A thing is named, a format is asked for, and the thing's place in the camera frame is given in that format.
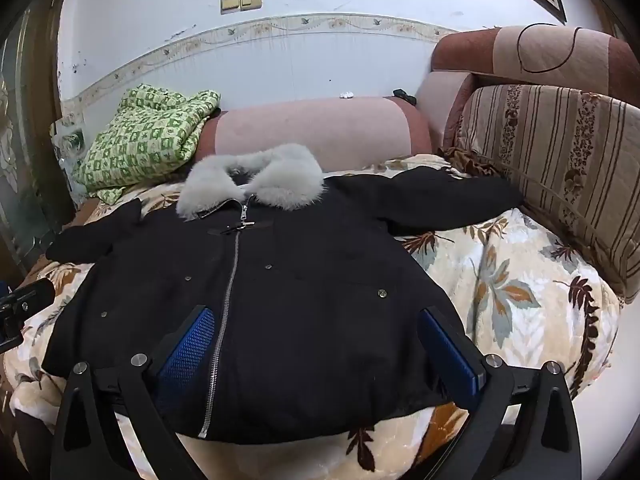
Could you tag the black coat with fur collar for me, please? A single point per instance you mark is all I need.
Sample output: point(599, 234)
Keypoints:
point(310, 310)

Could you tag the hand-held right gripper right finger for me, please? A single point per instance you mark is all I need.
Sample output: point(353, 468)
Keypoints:
point(450, 355)

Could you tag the green white patterned pillow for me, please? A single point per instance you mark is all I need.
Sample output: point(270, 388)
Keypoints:
point(145, 135)

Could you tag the striped floral cushion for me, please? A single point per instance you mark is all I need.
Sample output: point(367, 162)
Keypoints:
point(565, 160)

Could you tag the beige wall switch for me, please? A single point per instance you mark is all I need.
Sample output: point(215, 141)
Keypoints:
point(230, 4)
point(251, 0)

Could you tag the small black object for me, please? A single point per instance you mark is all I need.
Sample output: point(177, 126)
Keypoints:
point(404, 96)

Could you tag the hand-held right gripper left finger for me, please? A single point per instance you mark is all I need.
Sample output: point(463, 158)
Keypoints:
point(189, 347)

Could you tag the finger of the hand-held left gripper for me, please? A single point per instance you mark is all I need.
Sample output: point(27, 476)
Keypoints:
point(30, 294)

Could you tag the leaf print blanket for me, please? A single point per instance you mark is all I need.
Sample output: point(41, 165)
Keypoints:
point(500, 285)

